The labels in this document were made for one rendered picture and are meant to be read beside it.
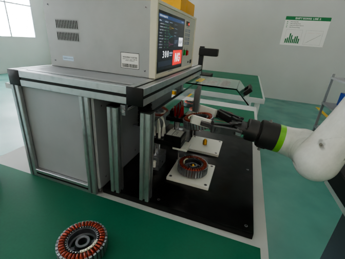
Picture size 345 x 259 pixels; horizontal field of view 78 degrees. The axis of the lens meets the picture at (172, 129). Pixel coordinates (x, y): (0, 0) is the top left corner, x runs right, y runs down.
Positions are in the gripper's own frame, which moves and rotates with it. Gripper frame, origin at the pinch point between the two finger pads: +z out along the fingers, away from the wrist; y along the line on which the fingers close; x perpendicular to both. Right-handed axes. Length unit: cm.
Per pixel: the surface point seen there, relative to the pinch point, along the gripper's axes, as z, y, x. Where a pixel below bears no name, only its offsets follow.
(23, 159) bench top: 61, -22, -31
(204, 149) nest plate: -4.1, 13.1, -20.6
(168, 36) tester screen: 15.4, -3.0, 23.0
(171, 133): 7.2, -7.0, -7.4
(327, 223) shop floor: -107, 83, -88
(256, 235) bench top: -26.8, -24.0, -19.7
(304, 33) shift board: -114, 529, 56
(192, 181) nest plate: -4.9, -12.4, -19.6
